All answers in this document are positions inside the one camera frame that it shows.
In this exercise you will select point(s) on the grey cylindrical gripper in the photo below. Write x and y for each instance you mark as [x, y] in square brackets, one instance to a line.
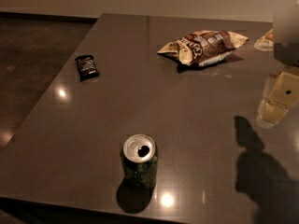
[287, 54]

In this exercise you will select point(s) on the black rxbar chocolate wrapper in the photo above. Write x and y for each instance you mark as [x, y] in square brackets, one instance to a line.
[86, 67]

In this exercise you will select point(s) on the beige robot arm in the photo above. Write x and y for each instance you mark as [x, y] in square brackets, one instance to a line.
[286, 26]

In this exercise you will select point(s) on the green soda can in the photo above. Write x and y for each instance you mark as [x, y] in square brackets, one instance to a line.
[139, 159]

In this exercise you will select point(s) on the yellow snack package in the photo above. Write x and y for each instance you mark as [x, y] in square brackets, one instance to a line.
[265, 43]

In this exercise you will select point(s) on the brown chip bag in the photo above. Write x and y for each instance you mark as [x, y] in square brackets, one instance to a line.
[203, 48]

